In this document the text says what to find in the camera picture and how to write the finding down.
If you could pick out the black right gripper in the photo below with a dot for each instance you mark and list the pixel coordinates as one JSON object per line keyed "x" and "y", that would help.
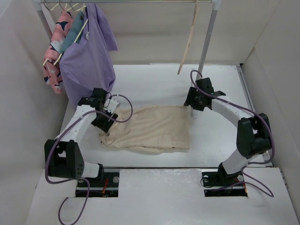
{"x": 192, "y": 93}

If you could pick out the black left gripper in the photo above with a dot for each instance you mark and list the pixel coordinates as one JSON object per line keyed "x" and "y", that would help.
{"x": 103, "y": 125}

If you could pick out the beige trousers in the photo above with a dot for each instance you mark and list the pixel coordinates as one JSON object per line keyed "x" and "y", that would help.
{"x": 150, "y": 130}

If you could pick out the beige hanger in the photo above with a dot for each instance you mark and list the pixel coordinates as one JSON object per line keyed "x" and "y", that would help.
{"x": 196, "y": 10}

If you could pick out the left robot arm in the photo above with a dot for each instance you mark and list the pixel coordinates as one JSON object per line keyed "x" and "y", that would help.
{"x": 63, "y": 156}

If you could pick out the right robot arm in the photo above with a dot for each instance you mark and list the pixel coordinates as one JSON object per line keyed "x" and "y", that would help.
{"x": 253, "y": 131}

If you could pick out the cream hanger under purple shirt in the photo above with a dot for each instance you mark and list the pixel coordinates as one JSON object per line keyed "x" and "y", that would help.
{"x": 80, "y": 30}

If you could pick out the cream hanger under teal garment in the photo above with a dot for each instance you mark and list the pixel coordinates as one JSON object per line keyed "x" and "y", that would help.
{"x": 71, "y": 7}

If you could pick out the purple t-shirt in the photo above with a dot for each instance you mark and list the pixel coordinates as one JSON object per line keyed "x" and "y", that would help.
{"x": 87, "y": 65}

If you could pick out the pink floral garment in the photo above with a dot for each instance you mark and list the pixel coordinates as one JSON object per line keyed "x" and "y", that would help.
{"x": 51, "y": 72}

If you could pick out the metal clothes rack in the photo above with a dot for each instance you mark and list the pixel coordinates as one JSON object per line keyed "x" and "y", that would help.
{"x": 40, "y": 4}

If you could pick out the teal garment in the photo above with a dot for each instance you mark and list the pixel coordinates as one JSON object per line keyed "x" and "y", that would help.
{"x": 67, "y": 41}

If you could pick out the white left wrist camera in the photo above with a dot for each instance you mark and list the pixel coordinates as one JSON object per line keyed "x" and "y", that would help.
{"x": 111, "y": 105}

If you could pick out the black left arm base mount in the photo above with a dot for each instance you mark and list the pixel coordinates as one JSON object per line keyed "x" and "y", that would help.
{"x": 108, "y": 188}

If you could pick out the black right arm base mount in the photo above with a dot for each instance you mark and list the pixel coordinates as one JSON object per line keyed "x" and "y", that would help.
{"x": 215, "y": 186}

